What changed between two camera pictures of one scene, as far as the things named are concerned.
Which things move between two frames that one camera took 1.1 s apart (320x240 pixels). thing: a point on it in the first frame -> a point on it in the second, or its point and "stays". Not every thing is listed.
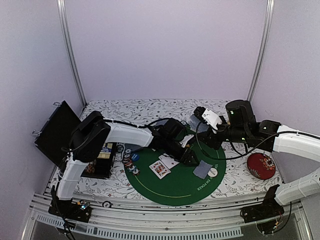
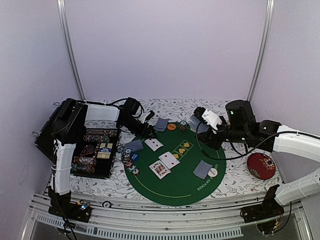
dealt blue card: [133, 147] stays
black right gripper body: [211, 139] stays
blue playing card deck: [194, 122] stays
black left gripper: [187, 160] -> [144, 132]
